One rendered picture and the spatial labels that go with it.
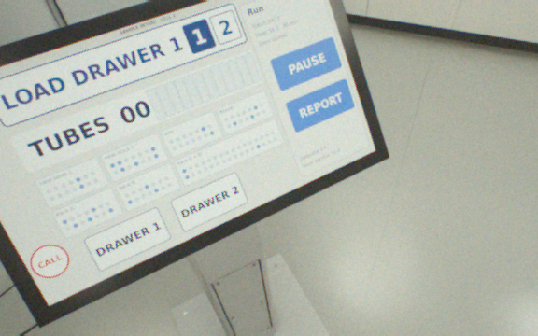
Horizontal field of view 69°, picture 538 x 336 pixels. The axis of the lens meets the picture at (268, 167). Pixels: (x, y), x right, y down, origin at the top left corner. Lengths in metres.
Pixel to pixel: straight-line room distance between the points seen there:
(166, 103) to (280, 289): 1.09
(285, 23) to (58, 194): 0.35
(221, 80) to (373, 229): 1.25
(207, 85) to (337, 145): 0.20
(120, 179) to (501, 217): 1.60
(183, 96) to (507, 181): 1.68
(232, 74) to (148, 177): 0.17
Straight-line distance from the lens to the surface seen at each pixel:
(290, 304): 1.47
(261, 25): 0.54
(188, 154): 0.50
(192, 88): 0.50
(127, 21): 0.51
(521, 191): 1.98
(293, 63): 0.54
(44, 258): 0.53
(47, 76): 0.51
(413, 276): 1.60
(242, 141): 0.52
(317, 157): 0.55
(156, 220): 0.51
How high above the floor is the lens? 1.42
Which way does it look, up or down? 51 degrees down
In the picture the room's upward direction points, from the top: 6 degrees counter-clockwise
